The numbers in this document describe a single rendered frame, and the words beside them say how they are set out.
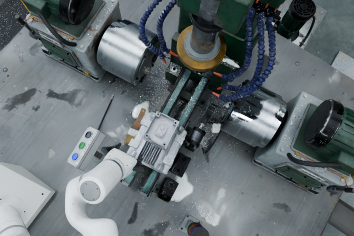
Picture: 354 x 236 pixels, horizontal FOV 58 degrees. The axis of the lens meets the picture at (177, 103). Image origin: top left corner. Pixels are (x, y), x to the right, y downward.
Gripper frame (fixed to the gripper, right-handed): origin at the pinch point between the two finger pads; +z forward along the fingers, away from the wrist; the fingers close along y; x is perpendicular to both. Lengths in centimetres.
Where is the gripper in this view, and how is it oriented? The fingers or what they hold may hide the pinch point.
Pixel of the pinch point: (129, 153)
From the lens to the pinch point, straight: 121.6
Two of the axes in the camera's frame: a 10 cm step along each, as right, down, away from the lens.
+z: 2.0, -1.9, 9.6
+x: 4.2, -8.7, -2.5
